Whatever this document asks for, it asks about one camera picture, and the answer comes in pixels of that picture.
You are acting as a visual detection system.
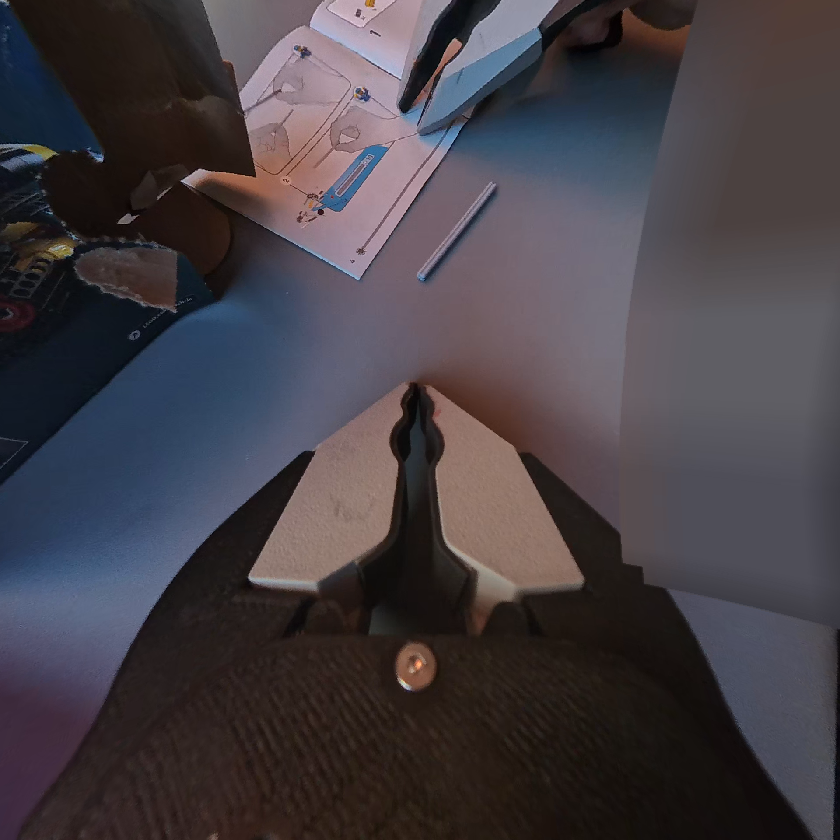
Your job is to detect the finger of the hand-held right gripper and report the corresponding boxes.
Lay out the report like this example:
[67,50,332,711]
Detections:
[417,0,624,137]
[397,0,506,114]

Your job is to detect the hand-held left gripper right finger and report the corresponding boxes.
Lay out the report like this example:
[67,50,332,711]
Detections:
[419,382,586,636]

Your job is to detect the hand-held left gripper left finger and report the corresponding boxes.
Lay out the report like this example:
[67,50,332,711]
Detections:
[248,382,421,614]

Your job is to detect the grey lego axle rod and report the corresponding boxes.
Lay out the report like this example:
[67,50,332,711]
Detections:
[417,182,497,283]

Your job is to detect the lego instruction booklet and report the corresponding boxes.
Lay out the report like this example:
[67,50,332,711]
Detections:
[184,0,475,281]

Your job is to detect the person's right hand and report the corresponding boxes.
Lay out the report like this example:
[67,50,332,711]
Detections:
[567,0,697,52]

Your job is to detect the blue toy set box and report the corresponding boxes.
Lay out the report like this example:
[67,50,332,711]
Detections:
[0,0,257,487]

